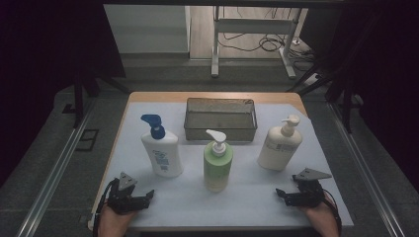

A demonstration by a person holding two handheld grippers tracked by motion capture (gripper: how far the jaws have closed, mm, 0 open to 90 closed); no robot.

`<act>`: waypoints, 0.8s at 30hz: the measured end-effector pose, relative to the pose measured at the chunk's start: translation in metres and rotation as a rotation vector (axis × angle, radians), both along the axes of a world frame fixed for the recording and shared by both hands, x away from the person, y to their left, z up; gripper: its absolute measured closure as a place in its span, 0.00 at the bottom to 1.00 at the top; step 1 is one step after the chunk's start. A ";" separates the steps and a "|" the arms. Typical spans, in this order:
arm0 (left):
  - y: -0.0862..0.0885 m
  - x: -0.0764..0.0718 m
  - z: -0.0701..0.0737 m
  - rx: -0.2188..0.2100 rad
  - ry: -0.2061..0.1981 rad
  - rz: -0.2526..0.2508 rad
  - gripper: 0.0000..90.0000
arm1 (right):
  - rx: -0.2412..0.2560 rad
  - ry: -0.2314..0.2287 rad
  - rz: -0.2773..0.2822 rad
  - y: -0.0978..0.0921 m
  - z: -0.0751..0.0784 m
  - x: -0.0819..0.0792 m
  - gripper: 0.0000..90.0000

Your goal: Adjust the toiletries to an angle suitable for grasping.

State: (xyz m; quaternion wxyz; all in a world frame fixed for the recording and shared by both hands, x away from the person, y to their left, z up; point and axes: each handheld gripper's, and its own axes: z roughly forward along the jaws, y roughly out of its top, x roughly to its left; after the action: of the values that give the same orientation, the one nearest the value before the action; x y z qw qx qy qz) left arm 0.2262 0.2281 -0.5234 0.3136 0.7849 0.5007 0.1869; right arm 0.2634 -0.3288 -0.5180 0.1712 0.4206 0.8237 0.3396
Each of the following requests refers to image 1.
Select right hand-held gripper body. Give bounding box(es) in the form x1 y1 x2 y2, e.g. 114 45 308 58
285 167 333 209

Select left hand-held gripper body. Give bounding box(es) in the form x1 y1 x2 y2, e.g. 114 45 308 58
106 171 147 215

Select white bottle with blue pump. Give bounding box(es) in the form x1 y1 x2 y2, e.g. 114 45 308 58
140 114 185 179

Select cream bottle with cream pump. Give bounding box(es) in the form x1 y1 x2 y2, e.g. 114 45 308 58
257 114 303 172

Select green bottle with white pump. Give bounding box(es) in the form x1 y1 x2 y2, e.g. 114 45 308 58
203 128 234 194

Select metal mesh basket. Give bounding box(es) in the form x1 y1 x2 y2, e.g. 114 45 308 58
183 97 259 142

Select person's left hand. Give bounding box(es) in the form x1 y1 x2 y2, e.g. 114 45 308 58
98 202 137 233

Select person's right hand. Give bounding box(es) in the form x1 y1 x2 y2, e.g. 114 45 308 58
300 194 340 233

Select black metal stand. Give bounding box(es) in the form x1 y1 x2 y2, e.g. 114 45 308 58
286 58 364 134
62 65 129 129

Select white power strip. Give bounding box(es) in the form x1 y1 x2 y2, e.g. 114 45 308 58
300 73 322 87

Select dark curtain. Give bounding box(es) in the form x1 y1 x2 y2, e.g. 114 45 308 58
0 0 126 189
299 0 419 192

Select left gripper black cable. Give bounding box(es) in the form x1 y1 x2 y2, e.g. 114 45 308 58
92 177 120 237

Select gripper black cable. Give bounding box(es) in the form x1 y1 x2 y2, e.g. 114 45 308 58
92 177 120 237
324 189 344 237

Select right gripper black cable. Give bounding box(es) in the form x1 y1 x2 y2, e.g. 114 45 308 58
324 189 344 237

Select aluminium floor rail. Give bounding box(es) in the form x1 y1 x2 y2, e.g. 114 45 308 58
327 102 406 237
14 98 97 237

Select black floor cables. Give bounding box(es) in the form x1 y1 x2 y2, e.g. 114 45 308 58
218 33 317 72

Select white desk frame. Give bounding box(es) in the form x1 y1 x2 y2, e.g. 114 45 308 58
210 5 302 80

